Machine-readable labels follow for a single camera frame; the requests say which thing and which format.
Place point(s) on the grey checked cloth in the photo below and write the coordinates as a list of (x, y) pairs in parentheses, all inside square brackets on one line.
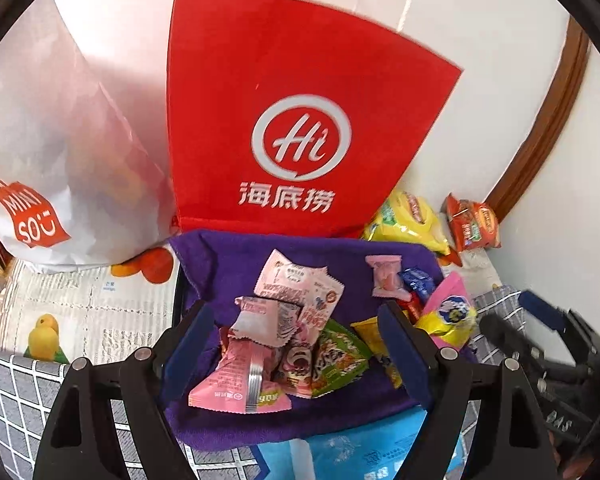
[(20, 400)]

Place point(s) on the purple towel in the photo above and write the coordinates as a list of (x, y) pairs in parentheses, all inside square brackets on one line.
[(220, 260)]

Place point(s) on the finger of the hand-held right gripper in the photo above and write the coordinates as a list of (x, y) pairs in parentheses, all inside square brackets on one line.
[(542, 307), (510, 340)]

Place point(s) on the orange chip bag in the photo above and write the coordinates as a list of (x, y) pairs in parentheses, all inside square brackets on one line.
[(472, 225)]

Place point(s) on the blue snack packet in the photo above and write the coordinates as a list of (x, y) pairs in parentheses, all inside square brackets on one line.
[(417, 282)]

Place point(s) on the red snack packet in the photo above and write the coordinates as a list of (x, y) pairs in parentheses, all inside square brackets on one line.
[(411, 307)]

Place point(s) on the red paper bag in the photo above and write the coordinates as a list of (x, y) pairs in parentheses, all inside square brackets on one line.
[(290, 60)]

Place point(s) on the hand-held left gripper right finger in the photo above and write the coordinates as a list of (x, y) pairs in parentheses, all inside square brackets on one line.
[(405, 355)]

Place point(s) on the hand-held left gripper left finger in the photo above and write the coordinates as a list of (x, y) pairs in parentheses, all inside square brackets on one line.
[(190, 340)]

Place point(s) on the small cartoon-print packet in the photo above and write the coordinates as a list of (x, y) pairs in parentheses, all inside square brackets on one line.
[(325, 300)]

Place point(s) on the pink jelly cup packet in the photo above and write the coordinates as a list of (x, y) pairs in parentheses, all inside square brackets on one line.
[(225, 380)]

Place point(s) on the pink white strip packet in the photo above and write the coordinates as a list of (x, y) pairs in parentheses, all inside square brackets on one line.
[(285, 275)]

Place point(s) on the wooden door frame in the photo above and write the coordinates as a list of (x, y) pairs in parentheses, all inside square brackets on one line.
[(545, 135)]

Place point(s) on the blue tissue box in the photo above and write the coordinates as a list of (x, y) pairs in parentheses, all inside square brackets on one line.
[(340, 455)]

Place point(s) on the yellow triangle snack packet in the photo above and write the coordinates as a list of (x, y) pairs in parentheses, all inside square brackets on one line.
[(370, 335)]

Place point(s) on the white plastic bag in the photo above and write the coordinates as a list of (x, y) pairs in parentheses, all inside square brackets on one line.
[(55, 135)]

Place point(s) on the pink peach snack packet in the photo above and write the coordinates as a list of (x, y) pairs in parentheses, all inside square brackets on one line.
[(386, 275)]

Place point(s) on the green triangle snack packet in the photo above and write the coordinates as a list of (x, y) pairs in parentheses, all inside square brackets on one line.
[(337, 360)]

